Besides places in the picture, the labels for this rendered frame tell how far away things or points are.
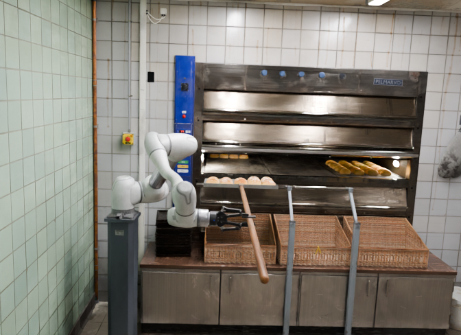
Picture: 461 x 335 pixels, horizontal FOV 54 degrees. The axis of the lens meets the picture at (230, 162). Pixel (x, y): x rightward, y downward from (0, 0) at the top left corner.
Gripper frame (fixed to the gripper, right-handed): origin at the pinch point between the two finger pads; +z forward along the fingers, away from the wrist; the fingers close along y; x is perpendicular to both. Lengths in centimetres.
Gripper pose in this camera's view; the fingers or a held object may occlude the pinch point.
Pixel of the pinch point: (248, 220)
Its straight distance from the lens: 231.1
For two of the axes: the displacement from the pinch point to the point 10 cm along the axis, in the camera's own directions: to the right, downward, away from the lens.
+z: 10.0, 0.5, 0.2
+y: -0.5, 9.9, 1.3
